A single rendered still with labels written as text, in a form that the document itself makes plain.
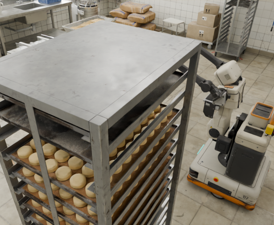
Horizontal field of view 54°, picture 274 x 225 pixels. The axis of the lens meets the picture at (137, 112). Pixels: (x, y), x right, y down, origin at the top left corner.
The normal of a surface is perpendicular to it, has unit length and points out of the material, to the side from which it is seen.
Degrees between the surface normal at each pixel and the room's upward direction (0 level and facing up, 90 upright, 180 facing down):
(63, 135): 0
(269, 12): 90
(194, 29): 88
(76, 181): 0
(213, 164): 0
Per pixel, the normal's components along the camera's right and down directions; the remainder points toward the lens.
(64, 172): 0.03, -0.82
